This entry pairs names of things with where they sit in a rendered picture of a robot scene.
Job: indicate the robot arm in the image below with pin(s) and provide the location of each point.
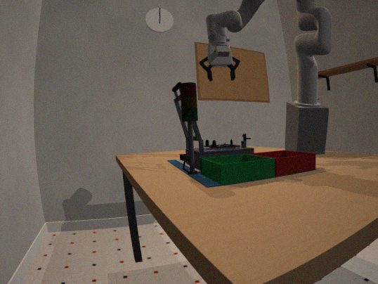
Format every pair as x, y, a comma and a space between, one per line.
306, 45

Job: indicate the red open-top bin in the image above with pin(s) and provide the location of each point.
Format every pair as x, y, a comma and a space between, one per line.
289, 162

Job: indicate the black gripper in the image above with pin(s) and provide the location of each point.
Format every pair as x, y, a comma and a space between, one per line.
215, 61

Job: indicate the green bin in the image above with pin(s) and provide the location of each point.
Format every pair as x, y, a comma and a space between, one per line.
246, 168

